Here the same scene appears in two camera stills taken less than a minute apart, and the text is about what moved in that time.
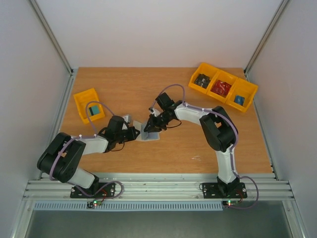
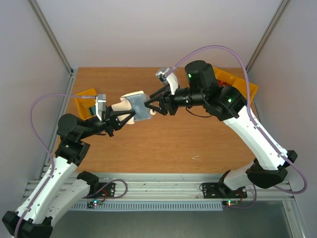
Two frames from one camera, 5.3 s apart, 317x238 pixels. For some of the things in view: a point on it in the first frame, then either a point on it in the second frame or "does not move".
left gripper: [133, 136] to [110, 120]
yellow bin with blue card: [242, 94] does not move
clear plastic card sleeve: [143, 136] to [125, 105]
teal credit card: [94, 110] does not move
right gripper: [155, 121] to [167, 101]
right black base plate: [218, 190] does not move
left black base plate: [106, 192] does not move
